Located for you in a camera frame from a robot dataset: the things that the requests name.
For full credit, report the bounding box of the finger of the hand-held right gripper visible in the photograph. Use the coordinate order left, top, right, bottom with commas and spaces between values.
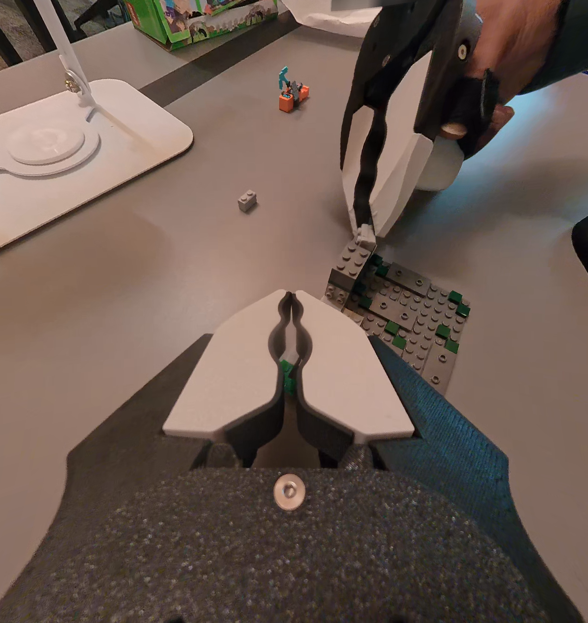
369, 51, 437, 239
341, 104, 389, 232

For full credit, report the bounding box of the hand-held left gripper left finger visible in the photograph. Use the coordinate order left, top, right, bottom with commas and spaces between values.
162, 289, 294, 466

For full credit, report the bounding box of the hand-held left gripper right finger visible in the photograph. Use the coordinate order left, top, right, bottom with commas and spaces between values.
294, 290, 416, 466

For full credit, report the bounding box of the grey brick baseplate model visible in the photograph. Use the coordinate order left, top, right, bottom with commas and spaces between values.
281, 238, 472, 397

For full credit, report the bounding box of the person's right forearm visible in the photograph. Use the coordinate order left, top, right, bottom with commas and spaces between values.
518, 0, 588, 95

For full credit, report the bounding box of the person's right hand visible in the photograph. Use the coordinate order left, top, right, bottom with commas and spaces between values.
439, 0, 568, 142

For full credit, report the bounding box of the orange toy brick figure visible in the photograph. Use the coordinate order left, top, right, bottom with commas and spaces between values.
278, 66, 310, 114

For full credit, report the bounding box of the white printed paper bag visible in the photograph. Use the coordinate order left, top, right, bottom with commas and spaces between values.
279, 0, 387, 37

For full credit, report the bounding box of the green toy set box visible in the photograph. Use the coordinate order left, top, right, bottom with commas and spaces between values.
123, 0, 280, 52

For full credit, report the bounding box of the black desk cable channel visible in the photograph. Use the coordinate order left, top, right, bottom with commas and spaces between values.
138, 19, 304, 108

